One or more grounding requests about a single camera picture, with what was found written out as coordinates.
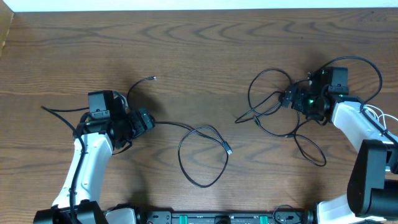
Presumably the white usb cable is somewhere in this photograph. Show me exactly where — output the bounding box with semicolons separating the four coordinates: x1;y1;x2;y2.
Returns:
363;104;398;131

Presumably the black left camera cable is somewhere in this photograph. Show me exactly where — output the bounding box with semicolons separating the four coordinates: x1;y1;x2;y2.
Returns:
40;105;91;224

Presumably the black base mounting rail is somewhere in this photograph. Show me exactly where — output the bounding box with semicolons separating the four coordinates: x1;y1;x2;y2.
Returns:
105;210;315;224

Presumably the black usb cable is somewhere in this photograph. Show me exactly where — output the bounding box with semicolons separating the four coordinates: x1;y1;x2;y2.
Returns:
234;68;327;167
126;76;233;189

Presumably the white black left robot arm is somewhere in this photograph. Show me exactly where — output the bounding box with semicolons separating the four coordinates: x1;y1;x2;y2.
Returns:
34;108;155;223

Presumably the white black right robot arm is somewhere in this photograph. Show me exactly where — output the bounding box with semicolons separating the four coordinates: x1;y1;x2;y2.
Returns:
279;85;397;223

